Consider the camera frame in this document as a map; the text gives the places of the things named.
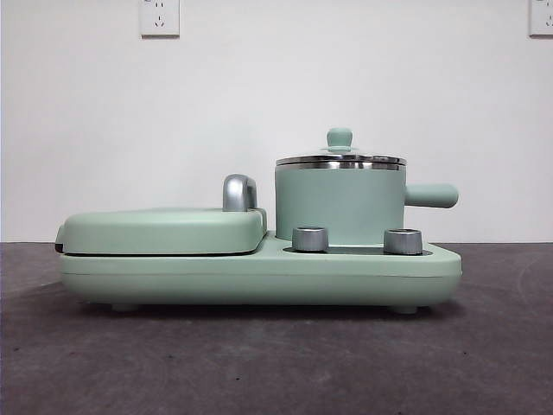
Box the glass pot lid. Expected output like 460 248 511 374
275 126 408 168

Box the silver control knob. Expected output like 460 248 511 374
292 226 330 252
383 227 423 255

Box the green breakfast machine base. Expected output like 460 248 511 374
58 230 463 313

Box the green pot with handle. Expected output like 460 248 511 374
274 157 459 244

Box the green griddle cover, silver handle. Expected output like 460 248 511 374
54 173 269 256

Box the white wall socket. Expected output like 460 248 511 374
138 0 181 37
529 0 553 37

